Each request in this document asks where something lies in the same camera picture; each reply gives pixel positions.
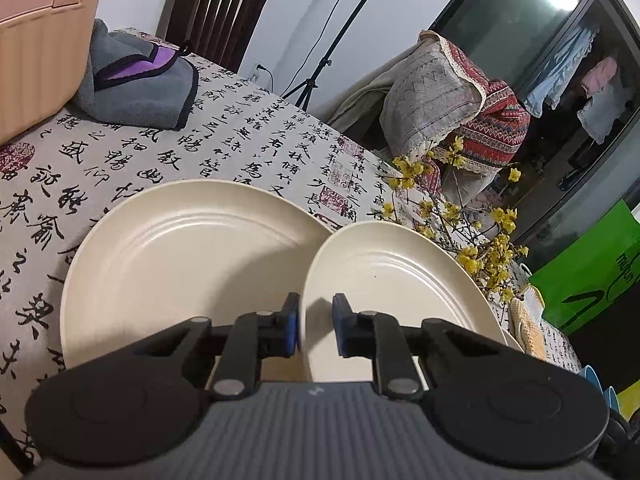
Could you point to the hanging blue shirt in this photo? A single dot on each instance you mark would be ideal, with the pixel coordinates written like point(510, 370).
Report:
point(560, 70)

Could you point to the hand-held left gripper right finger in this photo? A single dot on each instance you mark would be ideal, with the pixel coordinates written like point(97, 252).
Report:
point(341, 330)

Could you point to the black light stand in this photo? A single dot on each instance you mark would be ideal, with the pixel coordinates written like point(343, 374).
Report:
point(325, 62)

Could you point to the dark wooden chair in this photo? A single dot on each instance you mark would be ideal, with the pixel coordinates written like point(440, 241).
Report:
point(220, 10)

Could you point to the grey quilted cloth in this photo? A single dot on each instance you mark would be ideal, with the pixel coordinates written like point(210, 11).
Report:
point(430, 100)

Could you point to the sliding glass door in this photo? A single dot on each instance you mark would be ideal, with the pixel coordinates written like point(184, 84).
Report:
point(500, 20)

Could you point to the yellow knitted glove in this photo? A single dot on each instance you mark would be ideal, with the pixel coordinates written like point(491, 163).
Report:
point(530, 325)

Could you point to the hanging pink garment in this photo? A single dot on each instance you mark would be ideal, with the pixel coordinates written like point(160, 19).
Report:
point(602, 75)

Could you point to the green paper bag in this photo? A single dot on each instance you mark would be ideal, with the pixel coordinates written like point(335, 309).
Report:
point(590, 270)

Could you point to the cream plate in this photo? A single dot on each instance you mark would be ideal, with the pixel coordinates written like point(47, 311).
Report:
point(175, 260)
point(400, 270)

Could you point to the yellow flower branch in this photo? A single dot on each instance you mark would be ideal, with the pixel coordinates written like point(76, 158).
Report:
point(492, 260)

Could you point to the red patterned blanket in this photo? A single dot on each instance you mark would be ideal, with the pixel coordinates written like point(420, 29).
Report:
point(495, 130)

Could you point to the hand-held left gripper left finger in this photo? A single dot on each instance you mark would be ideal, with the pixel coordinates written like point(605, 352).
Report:
point(292, 330)

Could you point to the grey purple cloth pouch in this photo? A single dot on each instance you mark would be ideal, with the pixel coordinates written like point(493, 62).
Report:
point(140, 100)

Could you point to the hanging white garment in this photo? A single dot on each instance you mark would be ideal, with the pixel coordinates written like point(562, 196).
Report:
point(607, 115)

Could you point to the pink suitcase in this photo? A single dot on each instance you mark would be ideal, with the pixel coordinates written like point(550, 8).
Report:
point(35, 60)

